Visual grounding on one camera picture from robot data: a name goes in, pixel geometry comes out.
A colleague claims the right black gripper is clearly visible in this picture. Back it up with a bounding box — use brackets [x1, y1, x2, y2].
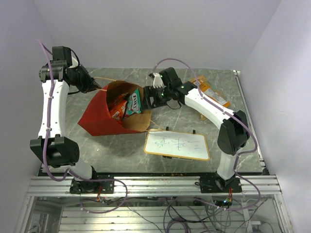
[140, 85, 172, 111]

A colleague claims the teal Fox's candy packet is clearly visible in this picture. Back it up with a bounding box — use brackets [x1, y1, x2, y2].
[124, 88, 141, 118]

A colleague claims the red paper bag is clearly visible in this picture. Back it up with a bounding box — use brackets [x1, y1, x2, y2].
[78, 81, 152, 136]

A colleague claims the orange striped snack packet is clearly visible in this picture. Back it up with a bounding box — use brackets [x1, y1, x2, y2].
[197, 75, 230, 108]

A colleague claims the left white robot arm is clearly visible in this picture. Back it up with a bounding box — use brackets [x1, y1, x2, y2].
[30, 46, 101, 193]

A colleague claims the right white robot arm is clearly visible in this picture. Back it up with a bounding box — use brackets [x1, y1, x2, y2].
[141, 67, 250, 192]

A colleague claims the orange Fox's candy packet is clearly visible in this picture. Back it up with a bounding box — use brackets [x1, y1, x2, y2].
[110, 100, 127, 121]

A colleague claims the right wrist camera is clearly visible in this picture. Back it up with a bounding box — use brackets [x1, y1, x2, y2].
[148, 73, 164, 88]

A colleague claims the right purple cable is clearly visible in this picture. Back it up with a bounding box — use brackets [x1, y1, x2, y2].
[153, 58, 262, 212]

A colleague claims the purple cable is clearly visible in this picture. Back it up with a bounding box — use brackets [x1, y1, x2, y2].
[36, 39, 129, 214]
[153, 58, 262, 212]

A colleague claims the small whiteboard orange frame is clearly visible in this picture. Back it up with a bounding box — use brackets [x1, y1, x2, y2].
[144, 129, 210, 161]

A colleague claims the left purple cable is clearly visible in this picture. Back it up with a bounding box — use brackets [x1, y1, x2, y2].
[36, 39, 129, 214]

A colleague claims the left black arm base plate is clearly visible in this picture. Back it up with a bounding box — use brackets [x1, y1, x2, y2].
[69, 179, 114, 194]

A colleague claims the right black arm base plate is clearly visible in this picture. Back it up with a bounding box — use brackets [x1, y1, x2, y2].
[194, 176, 242, 194]

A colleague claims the aluminium rail frame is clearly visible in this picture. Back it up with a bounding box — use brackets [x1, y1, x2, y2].
[26, 175, 282, 197]

